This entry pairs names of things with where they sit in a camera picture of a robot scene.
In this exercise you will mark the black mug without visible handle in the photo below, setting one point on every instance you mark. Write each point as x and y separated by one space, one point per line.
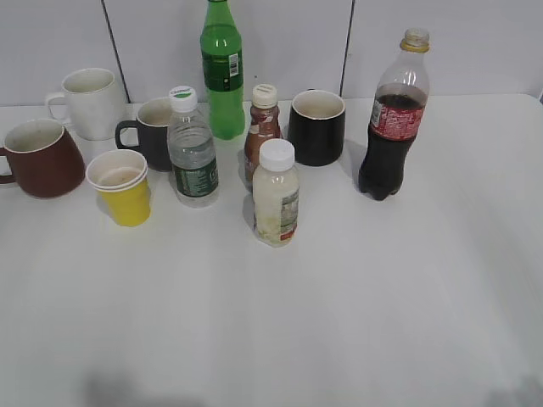
316 127

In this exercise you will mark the brown drink bottle cream cap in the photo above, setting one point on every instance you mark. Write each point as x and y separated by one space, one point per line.
263 126

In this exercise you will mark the white ceramic mug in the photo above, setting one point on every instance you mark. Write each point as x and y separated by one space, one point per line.
95 103

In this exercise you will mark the cola bottle with red label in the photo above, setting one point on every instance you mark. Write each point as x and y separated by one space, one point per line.
397 111

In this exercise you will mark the yellow paper cup stack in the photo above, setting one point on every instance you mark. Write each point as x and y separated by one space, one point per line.
120 179

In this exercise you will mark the green soda bottle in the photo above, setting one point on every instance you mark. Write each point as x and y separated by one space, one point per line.
222 59

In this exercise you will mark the white milky drink bottle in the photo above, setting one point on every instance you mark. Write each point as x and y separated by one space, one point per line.
276 193

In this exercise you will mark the clear water bottle green label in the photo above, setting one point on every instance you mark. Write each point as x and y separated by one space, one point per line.
192 151

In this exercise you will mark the red ceramic mug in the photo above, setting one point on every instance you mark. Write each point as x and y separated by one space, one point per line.
43 158

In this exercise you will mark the dark grey mug with handle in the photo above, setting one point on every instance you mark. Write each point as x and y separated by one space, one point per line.
152 121

